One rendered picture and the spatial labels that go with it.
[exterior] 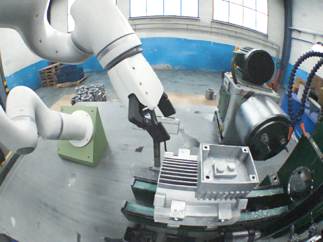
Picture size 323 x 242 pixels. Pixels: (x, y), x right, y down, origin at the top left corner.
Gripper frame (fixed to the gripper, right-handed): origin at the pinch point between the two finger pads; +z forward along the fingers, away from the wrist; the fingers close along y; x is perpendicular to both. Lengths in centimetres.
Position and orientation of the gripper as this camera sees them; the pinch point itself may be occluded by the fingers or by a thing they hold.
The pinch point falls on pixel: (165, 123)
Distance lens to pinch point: 29.6
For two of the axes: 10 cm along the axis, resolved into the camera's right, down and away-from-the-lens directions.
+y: -1.9, 5.6, -8.1
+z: 5.0, 7.7, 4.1
